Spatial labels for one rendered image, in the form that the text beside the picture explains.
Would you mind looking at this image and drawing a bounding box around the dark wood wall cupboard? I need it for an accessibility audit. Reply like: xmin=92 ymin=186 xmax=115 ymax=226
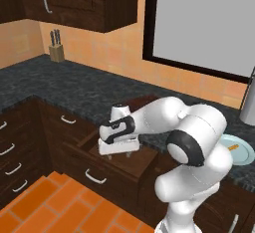
xmin=0 ymin=0 xmax=139 ymax=34

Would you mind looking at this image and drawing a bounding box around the silver open drawer handle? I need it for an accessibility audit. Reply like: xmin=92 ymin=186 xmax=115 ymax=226
xmin=84 ymin=168 xmax=108 ymax=185

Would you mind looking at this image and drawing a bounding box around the wooden knife block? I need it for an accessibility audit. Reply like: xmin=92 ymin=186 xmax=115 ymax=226
xmin=48 ymin=28 xmax=66 ymax=63

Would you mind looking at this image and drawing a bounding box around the black framed window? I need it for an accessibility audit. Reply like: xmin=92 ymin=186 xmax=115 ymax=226
xmin=141 ymin=0 xmax=255 ymax=85

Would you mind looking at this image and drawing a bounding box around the dark wood closed drawer front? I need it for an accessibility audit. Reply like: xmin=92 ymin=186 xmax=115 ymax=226
xmin=40 ymin=101 xmax=100 ymax=151

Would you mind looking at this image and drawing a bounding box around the dark wood drawer stack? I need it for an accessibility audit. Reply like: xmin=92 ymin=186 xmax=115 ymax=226
xmin=0 ymin=98 xmax=54 ymax=211

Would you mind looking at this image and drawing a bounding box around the silver base cupboard handle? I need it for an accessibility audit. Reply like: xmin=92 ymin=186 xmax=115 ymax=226
xmin=231 ymin=213 xmax=240 ymax=233

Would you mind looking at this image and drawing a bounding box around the dark wood base cupboard door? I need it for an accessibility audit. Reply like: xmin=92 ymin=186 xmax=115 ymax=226
xmin=195 ymin=179 xmax=255 ymax=233

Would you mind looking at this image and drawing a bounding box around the dark wood open drawer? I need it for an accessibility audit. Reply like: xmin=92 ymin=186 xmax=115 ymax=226
xmin=62 ymin=127 xmax=161 ymax=208

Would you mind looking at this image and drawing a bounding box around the silver closed drawer handle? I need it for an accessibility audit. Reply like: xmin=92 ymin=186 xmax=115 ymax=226
xmin=60 ymin=115 xmax=78 ymax=125

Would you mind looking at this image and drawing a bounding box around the light blue plate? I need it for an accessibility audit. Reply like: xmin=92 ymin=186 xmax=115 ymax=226
xmin=220 ymin=133 xmax=255 ymax=167

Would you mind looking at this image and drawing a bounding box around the silver metal tap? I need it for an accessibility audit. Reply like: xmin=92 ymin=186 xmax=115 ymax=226
xmin=238 ymin=66 xmax=255 ymax=127

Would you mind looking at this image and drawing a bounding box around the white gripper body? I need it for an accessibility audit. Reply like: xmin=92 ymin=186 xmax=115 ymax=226
xmin=97 ymin=136 xmax=140 ymax=157

